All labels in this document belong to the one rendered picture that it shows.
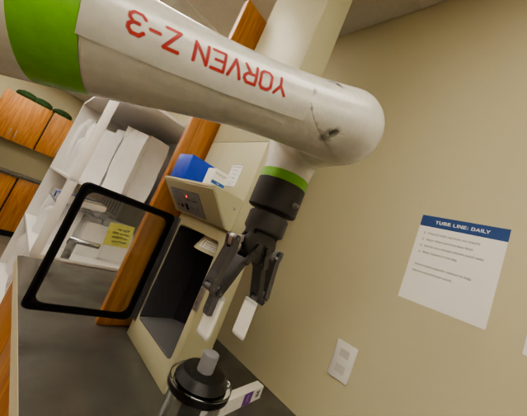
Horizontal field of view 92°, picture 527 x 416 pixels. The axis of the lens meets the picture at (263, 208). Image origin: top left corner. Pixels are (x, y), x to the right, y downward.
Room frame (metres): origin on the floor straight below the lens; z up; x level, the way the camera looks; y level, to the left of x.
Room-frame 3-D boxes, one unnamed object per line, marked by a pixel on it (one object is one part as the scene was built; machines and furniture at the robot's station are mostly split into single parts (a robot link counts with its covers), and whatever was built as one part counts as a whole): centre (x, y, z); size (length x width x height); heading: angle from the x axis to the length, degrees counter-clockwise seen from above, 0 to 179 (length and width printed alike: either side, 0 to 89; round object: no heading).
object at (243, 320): (0.50, -0.05, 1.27); 0.03 x 0.01 x 0.07; 45
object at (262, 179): (0.47, -0.01, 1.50); 0.12 x 0.09 x 0.06; 45
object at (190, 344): (0.95, 0.08, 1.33); 0.32 x 0.25 x 0.77; 45
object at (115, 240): (0.87, 0.41, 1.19); 0.30 x 0.01 x 0.40; 127
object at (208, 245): (0.92, 0.09, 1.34); 0.18 x 0.18 x 0.05
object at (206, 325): (0.44, 0.01, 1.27); 0.03 x 0.01 x 0.07; 45
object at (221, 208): (0.83, 0.21, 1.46); 0.32 x 0.12 x 0.10; 45
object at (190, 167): (0.89, 0.28, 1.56); 0.10 x 0.10 x 0.09; 45
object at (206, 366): (0.46, -0.01, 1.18); 0.09 x 0.09 x 0.07
